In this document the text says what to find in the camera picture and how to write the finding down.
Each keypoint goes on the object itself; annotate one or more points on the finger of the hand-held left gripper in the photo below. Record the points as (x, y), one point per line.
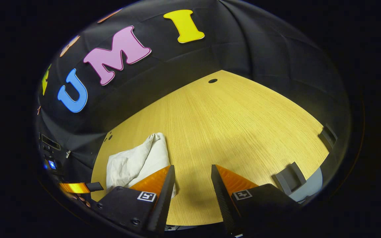
(74, 187)

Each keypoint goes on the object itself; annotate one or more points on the white jeans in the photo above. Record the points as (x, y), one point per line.
(127, 162)

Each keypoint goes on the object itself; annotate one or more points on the metal binder clip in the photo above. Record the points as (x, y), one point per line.
(68, 154)

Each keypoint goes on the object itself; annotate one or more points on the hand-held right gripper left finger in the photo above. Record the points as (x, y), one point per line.
(162, 201)

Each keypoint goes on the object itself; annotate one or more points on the black table clamp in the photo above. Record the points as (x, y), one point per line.
(289, 178)
(327, 137)

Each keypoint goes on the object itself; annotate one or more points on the black backdrop cloth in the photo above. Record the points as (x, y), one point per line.
(243, 43)

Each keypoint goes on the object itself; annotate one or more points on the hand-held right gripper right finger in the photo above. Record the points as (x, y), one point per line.
(225, 201)

